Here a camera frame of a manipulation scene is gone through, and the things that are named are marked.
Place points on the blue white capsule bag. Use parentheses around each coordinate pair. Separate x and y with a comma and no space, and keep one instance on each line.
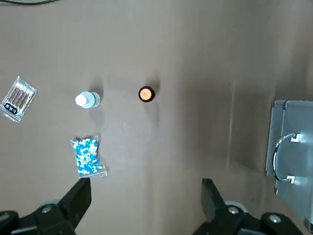
(86,156)

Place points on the clear packet brown vials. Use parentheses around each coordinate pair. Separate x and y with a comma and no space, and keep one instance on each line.
(17,100)

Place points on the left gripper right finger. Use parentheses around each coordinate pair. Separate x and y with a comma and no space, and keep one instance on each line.
(220,210)

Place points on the aluminium medical case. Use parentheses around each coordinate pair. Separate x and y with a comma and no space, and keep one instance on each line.
(293,147)

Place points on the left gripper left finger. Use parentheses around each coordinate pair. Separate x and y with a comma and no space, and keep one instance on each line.
(61,208)

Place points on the brown bottle orange cap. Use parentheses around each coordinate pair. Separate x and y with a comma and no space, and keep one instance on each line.
(146,94)

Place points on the clear bottle white cap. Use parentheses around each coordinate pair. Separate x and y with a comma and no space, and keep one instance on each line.
(88,100)

